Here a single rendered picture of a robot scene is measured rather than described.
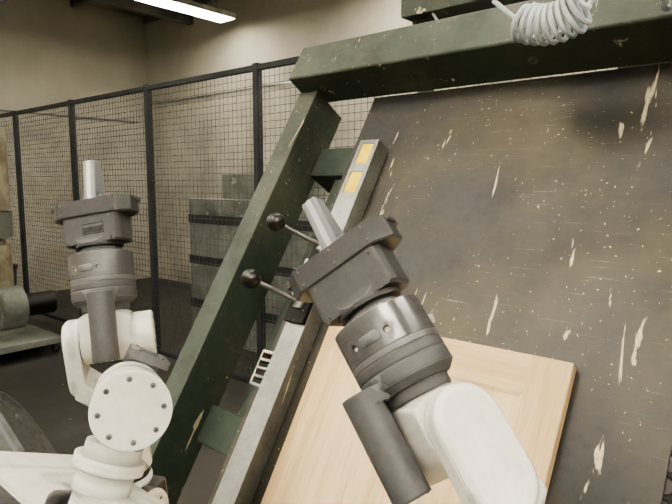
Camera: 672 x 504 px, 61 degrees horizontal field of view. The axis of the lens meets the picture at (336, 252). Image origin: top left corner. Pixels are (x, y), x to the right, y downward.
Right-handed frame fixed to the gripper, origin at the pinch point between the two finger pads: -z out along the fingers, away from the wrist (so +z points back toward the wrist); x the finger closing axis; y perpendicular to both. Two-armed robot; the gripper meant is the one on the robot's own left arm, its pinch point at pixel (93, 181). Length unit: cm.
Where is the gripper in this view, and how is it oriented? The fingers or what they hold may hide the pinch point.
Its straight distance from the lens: 92.6
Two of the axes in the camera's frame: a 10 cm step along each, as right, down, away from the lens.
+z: 1.5, 9.8, -1.2
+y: -1.5, -1.0, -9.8
